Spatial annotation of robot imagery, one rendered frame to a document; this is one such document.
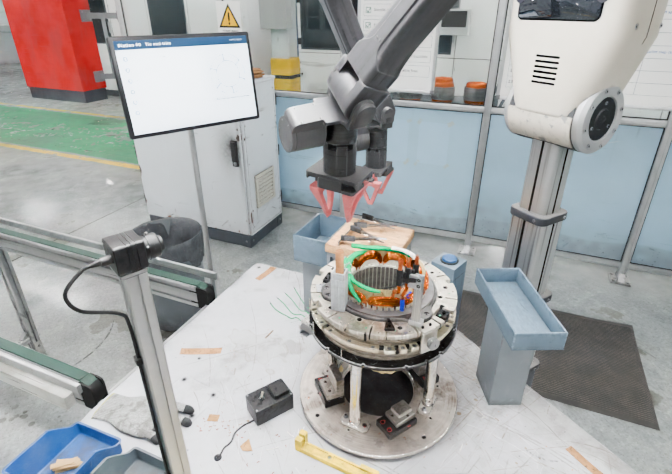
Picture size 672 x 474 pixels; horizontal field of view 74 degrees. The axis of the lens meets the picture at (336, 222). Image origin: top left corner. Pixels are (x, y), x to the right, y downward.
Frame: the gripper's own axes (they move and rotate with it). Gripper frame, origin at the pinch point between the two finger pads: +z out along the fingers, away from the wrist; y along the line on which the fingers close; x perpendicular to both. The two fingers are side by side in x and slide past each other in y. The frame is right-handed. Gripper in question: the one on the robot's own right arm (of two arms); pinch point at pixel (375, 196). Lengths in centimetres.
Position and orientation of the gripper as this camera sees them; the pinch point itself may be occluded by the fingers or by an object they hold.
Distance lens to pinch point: 126.5
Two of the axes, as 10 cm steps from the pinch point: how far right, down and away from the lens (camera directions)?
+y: -4.1, 4.1, -8.1
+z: 0.2, 9.0, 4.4
